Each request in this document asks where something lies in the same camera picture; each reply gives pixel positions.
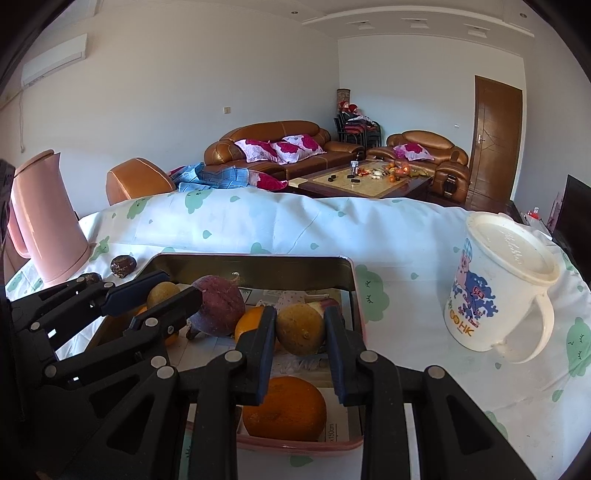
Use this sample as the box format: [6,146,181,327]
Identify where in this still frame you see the purple passion fruit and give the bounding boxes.
[191,275,245,337]

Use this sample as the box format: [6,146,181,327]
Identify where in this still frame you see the purple sugarcane piece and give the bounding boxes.
[295,299,338,324]

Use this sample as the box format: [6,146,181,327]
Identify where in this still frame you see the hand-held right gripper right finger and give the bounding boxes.
[323,305,536,480]

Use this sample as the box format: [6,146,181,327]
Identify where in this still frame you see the white air conditioner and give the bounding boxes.
[21,33,88,88]

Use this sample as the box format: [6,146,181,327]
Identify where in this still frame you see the brown wooden door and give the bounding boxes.
[466,75,524,199]

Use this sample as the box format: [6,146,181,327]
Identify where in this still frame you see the orange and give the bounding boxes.
[133,305,181,348]
[242,376,328,443]
[235,306,278,354]

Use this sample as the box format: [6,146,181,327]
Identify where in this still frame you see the pink tin box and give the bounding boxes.
[88,252,368,457]

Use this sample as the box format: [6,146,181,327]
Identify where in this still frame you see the pink electric kettle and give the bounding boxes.
[7,150,92,284]

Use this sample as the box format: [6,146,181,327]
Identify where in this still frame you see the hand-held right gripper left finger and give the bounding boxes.
[78,305,279,480]

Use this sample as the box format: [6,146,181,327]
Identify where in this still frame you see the brown leather armchair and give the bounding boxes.
[367,130,472,206]

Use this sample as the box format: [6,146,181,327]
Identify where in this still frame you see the black television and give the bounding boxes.
[551,174,591,264]

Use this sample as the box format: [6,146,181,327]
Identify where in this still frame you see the blue plaid cloth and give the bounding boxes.
[168,162,289,191]

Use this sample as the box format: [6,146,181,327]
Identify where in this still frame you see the small brown round fruit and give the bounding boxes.
[276,302,326,357]
[147,281,182,309]

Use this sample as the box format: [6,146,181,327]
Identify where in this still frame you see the wooden coffee table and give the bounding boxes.
[288,159,437,200]

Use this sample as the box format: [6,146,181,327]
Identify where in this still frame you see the stacked dark chairs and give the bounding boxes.
[334,111,382,149]

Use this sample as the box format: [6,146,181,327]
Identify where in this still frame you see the pink floral cushion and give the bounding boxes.
[392,142,435,161]
[270,135,325,163]
[235,138,280,163]

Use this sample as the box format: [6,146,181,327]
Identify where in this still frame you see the white green-print tablecloth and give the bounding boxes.
[4,187,591,480]

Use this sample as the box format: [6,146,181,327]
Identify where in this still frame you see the white cartoon print cup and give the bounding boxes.
[443,211,561,364]

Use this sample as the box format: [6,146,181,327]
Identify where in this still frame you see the white power cord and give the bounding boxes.
[17,90,28,153]

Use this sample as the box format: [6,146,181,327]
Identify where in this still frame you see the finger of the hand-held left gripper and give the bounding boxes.
[9,271,172,365]
[39,287,205,389]

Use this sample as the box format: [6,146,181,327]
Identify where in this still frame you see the pile of assorted snacks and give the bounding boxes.
[369,159,435,182]

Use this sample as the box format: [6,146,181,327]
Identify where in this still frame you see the brown leather sofa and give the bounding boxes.
[204,121,365,181]

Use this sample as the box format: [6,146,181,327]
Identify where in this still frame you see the orange leather stool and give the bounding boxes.
[106,158,176,206]

